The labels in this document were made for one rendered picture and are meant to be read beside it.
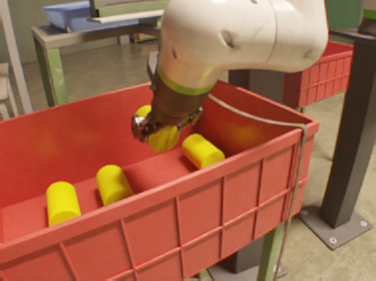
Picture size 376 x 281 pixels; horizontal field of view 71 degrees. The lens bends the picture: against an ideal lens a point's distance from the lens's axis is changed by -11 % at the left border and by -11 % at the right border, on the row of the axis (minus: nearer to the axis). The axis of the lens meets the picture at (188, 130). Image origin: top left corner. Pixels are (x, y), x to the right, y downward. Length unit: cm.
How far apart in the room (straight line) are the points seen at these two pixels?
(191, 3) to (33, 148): 53
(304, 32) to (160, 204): 29
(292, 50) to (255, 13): 7
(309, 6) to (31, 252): 45
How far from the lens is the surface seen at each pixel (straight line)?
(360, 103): 122
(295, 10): 39
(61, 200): 63
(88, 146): 75
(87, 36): 100
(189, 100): 42
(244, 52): 35
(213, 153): 72
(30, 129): 71
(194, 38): 32
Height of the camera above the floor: 107
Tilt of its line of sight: 27 degrees down
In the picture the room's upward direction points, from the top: 3 degrees counter-clockwise
